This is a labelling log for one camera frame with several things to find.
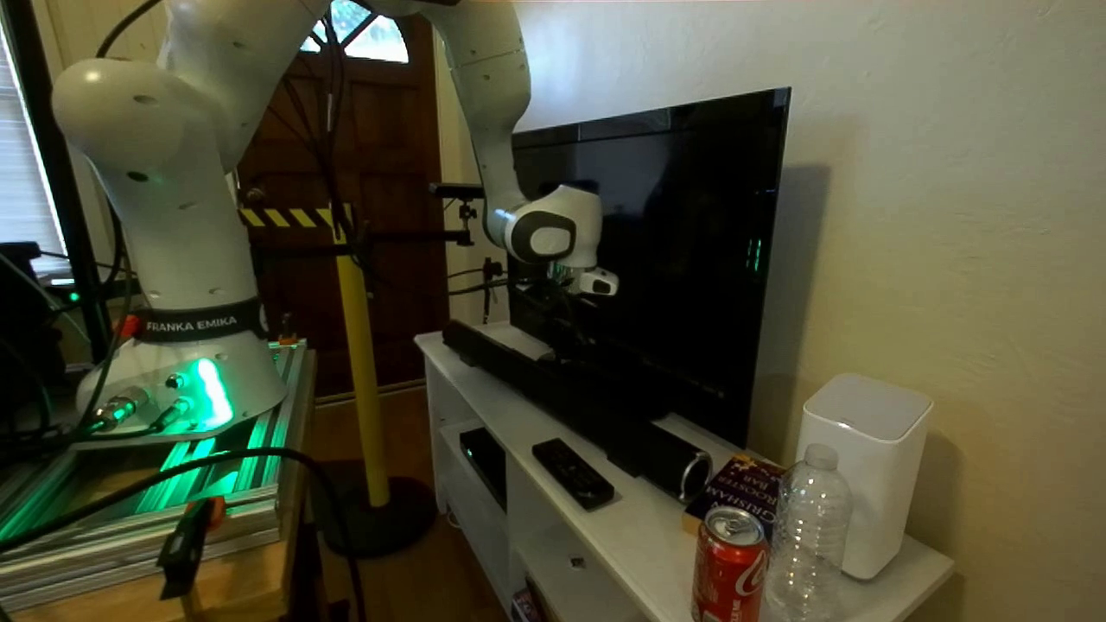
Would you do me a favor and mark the aluminium robot table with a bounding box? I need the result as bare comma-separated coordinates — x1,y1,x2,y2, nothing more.
0,339,317,608

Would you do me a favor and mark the black round pole base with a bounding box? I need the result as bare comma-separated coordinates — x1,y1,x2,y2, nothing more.
308,474,443,564

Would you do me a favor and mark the black media box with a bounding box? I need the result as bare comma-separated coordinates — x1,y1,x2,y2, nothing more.
456,425,513,512

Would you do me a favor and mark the white TV console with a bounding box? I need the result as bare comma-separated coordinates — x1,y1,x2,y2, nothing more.
413,327,957,622

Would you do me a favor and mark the yellow pole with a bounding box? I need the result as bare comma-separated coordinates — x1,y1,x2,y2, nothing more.
328,221,394,512

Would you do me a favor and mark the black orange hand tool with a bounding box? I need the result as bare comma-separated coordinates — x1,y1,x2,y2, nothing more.
154,492,227,600

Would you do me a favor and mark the small colourful printed box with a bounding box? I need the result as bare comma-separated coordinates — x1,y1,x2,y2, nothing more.
703,449,791,534

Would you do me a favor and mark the black remote control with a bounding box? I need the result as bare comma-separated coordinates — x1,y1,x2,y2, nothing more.
529,434,619,512

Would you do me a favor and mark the brown wooden door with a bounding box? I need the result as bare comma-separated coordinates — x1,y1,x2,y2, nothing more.
237,14,456,398

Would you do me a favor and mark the black flat screen television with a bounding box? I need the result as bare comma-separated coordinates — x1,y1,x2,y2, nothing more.
505,87,795,449

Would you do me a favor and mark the black tripod clamp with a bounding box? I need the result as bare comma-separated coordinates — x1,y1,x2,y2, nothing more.
341,175,513,327

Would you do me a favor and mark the long black soundbar speaker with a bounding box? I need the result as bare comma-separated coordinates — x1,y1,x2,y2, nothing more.
443,317,717,505

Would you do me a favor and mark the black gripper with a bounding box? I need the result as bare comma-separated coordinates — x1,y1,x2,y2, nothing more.
536,267,606,360

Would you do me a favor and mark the black cable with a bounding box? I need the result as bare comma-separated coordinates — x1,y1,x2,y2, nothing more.
0,446,375,622

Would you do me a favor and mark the red soda can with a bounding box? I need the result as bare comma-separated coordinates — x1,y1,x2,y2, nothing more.
692,505,770,622

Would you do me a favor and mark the yellow black caution bar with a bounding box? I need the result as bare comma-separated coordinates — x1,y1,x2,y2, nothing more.
237,201,358,236

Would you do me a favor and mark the clear plastic water bottle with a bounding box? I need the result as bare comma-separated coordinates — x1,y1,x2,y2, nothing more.
765,441,853,622

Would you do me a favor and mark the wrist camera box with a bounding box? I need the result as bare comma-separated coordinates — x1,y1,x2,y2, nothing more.
570,261,624,299

